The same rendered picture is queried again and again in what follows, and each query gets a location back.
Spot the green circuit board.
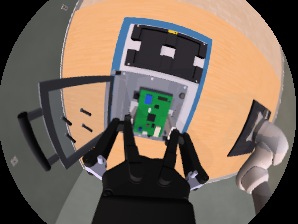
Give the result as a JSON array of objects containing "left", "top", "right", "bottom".
[{"left": 134, "top": 90, "right": 173, "bottom": 137}]

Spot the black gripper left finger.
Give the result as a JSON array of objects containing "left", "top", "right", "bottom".
[{"left": 82, "top": 106, "right": 145, "bottom": 182}]

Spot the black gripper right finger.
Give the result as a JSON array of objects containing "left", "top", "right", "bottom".
[{"left": 158, "top": 113, "right": 209, "bottom": 191}]

